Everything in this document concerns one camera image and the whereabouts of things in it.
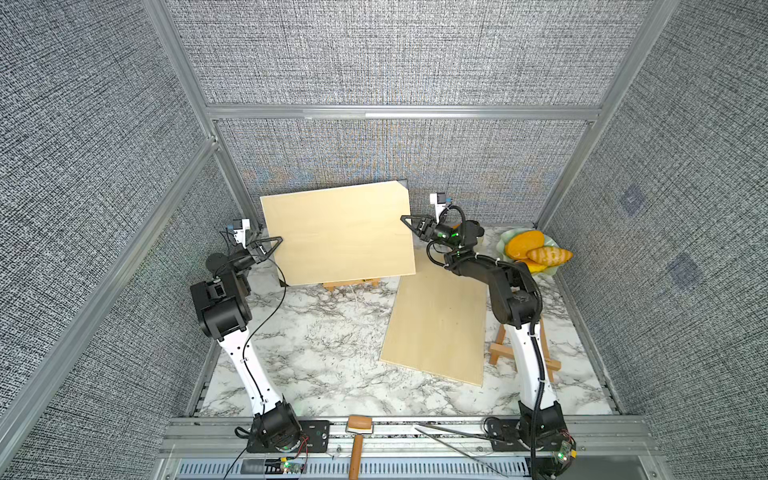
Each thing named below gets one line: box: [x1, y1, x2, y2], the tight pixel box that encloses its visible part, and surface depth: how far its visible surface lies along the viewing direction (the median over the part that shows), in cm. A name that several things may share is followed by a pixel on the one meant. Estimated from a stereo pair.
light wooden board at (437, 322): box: [380, 246, 487, 386], surface depth 93 cm
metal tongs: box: [414, 423, 509, 478], surface depth 76 cm
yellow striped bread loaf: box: [526, 246, 574, 266], surface depth 102 cm
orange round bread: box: [505, 230, 544, 260], surface depth 108 cm
